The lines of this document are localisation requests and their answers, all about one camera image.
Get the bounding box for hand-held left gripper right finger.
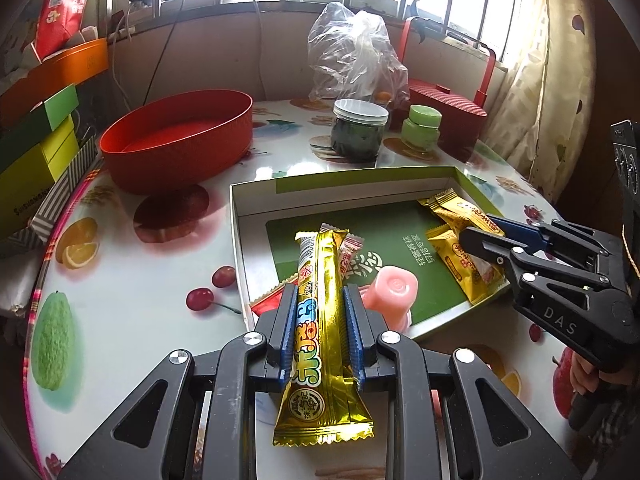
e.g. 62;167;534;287
342;284;583;480

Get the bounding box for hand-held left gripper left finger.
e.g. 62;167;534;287
57;282;302;480

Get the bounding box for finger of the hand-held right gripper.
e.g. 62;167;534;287
481;212;627;287
459;226;597;287

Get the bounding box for long gold snack bar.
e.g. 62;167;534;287
272;225;375;447

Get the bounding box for yellow snack packet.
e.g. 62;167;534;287
417;187;507;237
425;224;509;306

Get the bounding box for pink jelly cup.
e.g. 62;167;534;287
361;265;419;334

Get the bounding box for green cardboard box tray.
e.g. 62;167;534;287
229;165;512;342

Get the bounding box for person's right forearm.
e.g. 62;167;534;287
570;390;640;458

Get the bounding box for person's right hand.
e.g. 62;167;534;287
569;352;603;397

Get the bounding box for red black snack packet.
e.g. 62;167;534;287
250;282;289;317

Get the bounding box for pink candy packet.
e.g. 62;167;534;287
337;235;369;292

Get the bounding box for small green jar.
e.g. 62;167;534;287
401;104;444;154

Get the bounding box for patterned curtain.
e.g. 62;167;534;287
492;0;602;207

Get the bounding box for white lid clear jar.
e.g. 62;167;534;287
330;99;390;164

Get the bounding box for red oval bowl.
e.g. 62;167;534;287
98;89;254;196

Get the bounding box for clear plastic bag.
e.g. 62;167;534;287
306;2;412;112

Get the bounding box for yellow green box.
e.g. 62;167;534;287
0;115;82;239

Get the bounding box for dark green box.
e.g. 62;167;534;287
0;84;80;175

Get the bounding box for orange box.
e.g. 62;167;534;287
0;37;110;130

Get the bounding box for red snack bag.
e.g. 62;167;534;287
34;0;95;59

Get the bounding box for red gift box with handle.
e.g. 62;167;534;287
399;16;497;149

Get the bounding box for thin cable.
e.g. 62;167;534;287
107;0;188;111

